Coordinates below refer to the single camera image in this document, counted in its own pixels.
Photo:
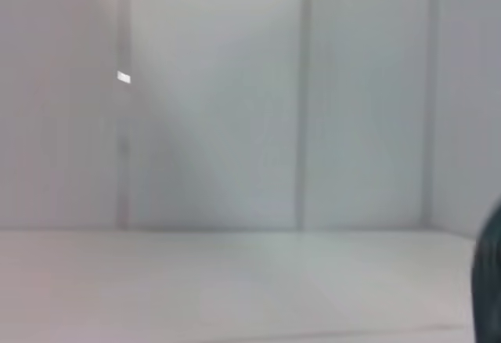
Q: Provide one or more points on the small white wall tag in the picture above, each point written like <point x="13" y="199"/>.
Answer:
<point x="124" y="77"/>

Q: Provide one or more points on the blue denim shorts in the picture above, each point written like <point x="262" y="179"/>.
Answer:
<point x="491" y="280"/>

